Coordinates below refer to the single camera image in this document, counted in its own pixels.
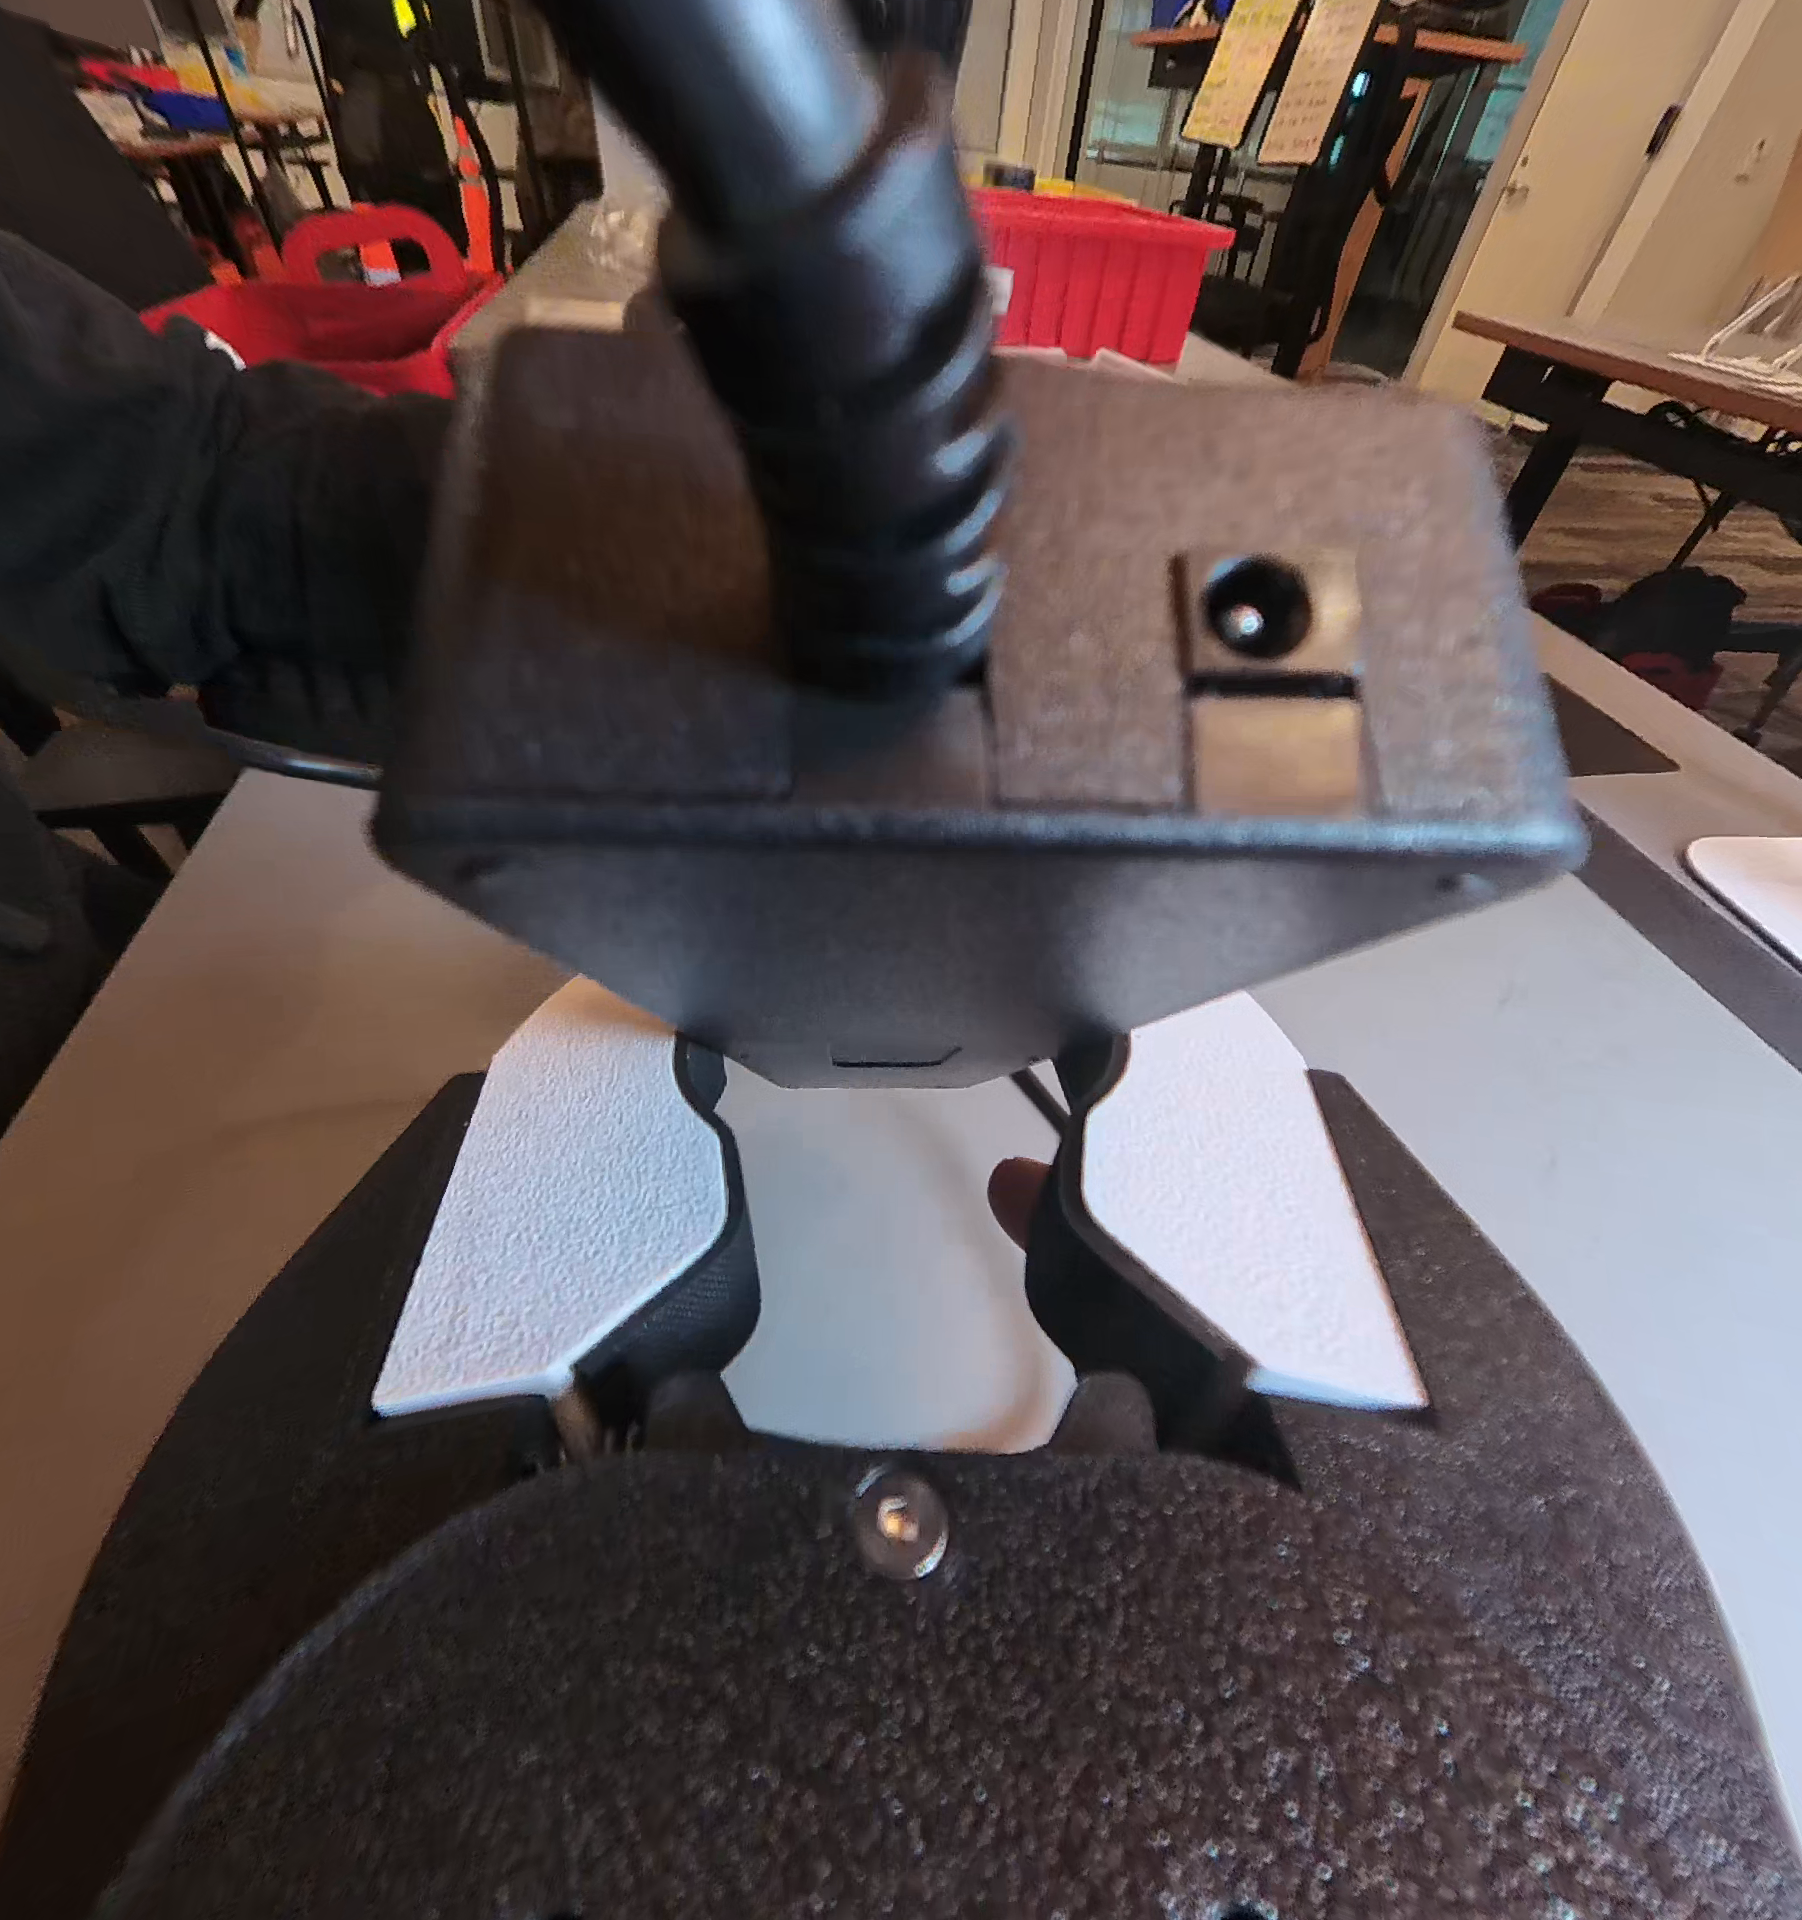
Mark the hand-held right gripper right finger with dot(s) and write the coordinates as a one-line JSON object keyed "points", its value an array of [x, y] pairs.
{"points": [[1230, 1198]]}

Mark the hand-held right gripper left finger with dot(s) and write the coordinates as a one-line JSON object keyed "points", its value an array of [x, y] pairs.
{"points": [[559, 1198]]}

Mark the black usb hub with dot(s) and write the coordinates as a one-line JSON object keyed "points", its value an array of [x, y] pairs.
{"points": [[916, 930]]}

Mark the person's left forearm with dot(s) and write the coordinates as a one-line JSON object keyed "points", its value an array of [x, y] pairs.
{"points": [[119, 511]]}

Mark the white rounded mat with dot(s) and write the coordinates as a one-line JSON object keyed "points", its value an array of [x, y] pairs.
{"points": [[1801, 899]]}

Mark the black bag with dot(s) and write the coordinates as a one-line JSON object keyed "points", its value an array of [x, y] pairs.
{"points": [[1666, 614]]}

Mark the wooden table with black legs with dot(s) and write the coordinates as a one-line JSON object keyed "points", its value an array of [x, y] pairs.
{"points": [[1593, 353]]}

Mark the red divided bin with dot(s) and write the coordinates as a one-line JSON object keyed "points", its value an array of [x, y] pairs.
{"points": [[1096, 286]]}

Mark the clear plastic sleeves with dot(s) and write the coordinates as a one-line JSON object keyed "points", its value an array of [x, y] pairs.
{"points": [[1786, 322]]}

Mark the yellow paper sheet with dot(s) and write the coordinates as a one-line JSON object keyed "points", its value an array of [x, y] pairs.
{"points": [[1241, 76]]}

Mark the white paper sheet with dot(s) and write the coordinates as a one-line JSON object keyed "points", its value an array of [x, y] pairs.
{"points": [[1327, 76]]}

